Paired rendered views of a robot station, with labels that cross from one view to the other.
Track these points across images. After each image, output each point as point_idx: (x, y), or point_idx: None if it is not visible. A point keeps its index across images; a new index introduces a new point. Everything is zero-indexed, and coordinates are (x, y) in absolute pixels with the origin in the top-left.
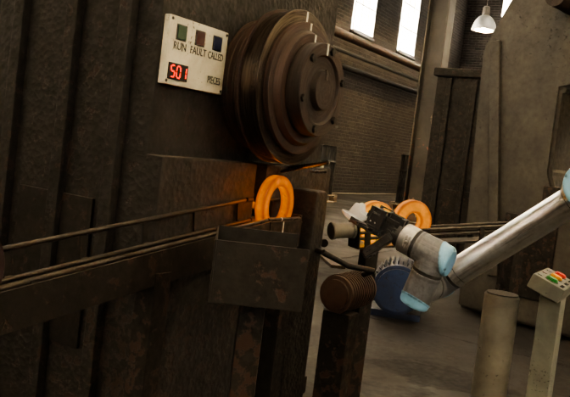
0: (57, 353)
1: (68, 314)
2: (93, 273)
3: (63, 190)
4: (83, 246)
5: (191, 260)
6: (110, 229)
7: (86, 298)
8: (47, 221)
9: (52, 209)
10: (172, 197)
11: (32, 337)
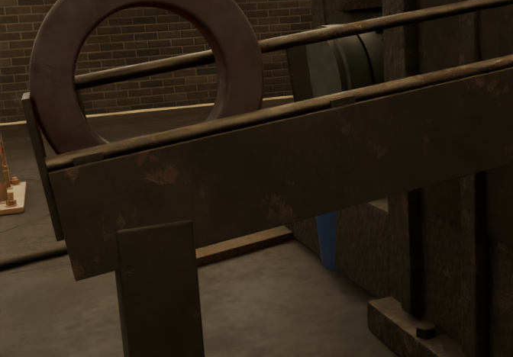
0: (502, 259)
1: (512, 193)
2: (504, 83)
3: None
4: (490, 34)
5: None
6: None
7: (492, 144)
8: (462, 36)
9: (468, 13)
10: None
11: (461, 231)
